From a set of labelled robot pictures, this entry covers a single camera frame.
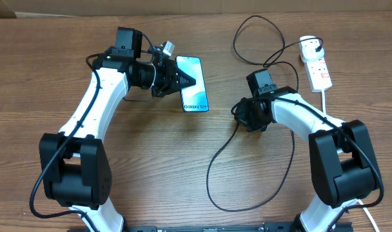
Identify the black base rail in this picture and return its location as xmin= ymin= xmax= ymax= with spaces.
xmin=66 ymin=221 xmax=354 ymax=232

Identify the blue Samsung Galaxy smartphone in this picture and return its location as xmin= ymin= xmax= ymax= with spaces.
xmin=175 ymin=56 xmax=209 ymax=113

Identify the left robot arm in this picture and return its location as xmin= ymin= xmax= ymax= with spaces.
xmin=30 ymin=46 xmax=196 ymax=231

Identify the white power strip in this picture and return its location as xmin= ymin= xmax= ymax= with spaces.
xmin=304 ymin=58 xmax=332 ymax=93

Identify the white wall charger adapter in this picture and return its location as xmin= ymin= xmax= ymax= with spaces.
xmin=299 ymin=35 xmax=324 ymax=63

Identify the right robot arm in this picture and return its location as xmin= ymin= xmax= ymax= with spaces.
xmin=231 ymin=86 xmax=384 ymax=231

